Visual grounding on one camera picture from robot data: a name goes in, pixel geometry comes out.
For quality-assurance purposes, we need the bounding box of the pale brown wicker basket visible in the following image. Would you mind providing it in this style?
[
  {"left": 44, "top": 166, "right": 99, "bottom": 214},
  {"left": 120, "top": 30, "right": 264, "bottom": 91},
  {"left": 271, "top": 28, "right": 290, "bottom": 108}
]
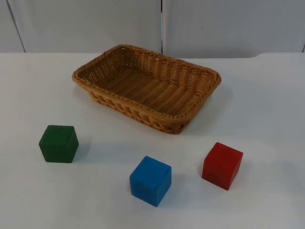
[{"left": 72, "top": 43, "right": 222, "bottom": 135}]

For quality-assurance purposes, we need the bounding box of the blue cube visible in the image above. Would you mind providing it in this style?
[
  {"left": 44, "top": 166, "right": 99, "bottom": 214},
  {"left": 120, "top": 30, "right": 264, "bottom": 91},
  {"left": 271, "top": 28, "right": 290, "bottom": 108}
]
[{"left": 129, "top": 156, "right": 172, "bottom": 201}]

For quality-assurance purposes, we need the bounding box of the red cube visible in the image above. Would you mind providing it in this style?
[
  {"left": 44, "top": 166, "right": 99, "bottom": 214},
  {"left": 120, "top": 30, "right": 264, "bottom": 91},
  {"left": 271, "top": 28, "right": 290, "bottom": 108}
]
[{"left": 201, "top": 142, "right": 244, "bottom": 191}]

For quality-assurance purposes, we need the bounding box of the green cube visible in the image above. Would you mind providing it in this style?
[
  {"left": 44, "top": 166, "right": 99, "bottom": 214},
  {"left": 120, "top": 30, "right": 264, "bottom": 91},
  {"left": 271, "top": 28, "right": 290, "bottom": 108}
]
[{"left": 38, "top": 125, "right": 80, "bottom": 164}]

